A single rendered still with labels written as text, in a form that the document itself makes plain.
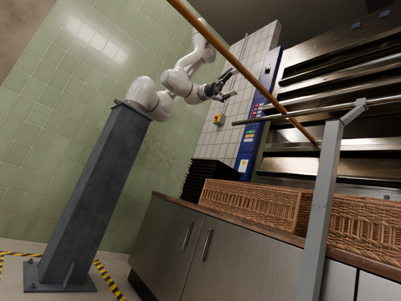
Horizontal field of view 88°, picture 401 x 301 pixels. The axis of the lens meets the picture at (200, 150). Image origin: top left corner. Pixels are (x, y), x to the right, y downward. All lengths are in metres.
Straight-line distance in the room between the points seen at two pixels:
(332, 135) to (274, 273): 0.47
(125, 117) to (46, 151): 0.74
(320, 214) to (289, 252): 0.17
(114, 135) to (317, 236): 1.08
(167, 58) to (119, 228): 1.68
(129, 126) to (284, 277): 1.07
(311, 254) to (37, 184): 1.71
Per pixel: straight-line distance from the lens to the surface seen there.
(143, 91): 1.44
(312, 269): 0.69
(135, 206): 2.04
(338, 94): 1.44
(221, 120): 2.12
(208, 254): 0.99
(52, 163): 1.87
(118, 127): 1.31
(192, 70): 1.68
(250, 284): 0.85
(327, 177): 0.71
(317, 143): 1.49
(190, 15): 0.88
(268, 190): 0.91
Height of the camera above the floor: 0.56
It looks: 15 degrees up
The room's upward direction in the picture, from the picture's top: 18 degrees clockwise
